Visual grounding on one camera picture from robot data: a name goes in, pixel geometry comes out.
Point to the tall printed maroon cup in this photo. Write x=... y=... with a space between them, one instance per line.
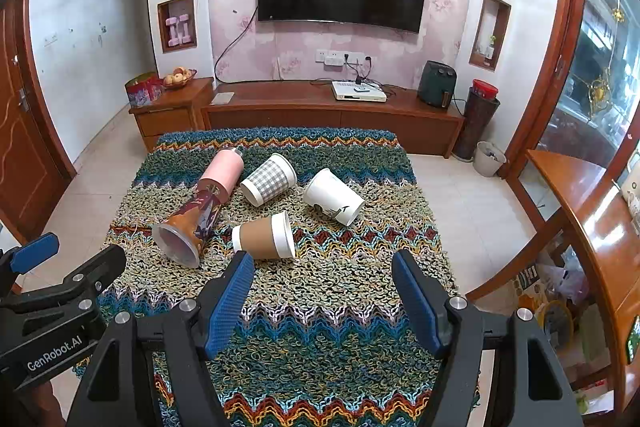
x=192 y=222

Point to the white waste bin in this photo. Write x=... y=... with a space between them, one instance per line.
x=487 y=162

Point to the white set-top box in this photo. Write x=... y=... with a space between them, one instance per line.
x=357 y=94

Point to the long wooden television cabinet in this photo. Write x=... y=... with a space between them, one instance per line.
x=330 y=119

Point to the small wooden side cabinet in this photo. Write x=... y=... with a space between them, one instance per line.
x=167 y=119

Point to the white wall socket strip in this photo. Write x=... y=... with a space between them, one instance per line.
x=335 y=57

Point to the grey flat card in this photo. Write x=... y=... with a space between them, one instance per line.
x=223 y=97

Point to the yellow round container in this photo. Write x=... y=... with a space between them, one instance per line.
x=556 y=324

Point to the pink dumbbell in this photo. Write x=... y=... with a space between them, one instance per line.
x=185 y=28
x=173 y=32

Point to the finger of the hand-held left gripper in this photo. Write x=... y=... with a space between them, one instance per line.
x=35 y=251
x=100 y=267

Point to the small potted plant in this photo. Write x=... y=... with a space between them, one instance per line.
x=490 y=49

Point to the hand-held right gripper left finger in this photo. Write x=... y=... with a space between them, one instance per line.
x=227 y=307

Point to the bowl of fruit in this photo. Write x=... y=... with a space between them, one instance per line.
x=178 y=78

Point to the white paper cup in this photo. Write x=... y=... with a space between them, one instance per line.
x=332 y=197

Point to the glass door wooden frame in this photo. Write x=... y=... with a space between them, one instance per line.
x=550 y=57

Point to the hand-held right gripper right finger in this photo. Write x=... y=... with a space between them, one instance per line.
x=419 y=307

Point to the dark green air fryer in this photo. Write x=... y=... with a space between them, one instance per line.
x=434 y=84

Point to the red lidded container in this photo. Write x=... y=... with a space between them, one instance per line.
x=485 y=89

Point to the colourful knitted zigzag blanket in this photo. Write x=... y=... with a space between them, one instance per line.
x=325 y=337

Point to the pink bottle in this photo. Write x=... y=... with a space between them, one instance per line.
x=224 y=169

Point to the brown wooden door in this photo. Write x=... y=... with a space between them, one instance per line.
x=25 y=132

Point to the tall dark cylinder stand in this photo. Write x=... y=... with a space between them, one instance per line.
x=475 y=132

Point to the brown paper cup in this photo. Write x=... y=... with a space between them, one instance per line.
x=262 y=237

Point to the red printed tin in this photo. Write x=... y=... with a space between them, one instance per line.
x=142 y=92

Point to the grey checked paper cup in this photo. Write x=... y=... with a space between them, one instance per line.
x=270 y=179

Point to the wooden table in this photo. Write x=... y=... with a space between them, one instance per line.
x=605 y=227

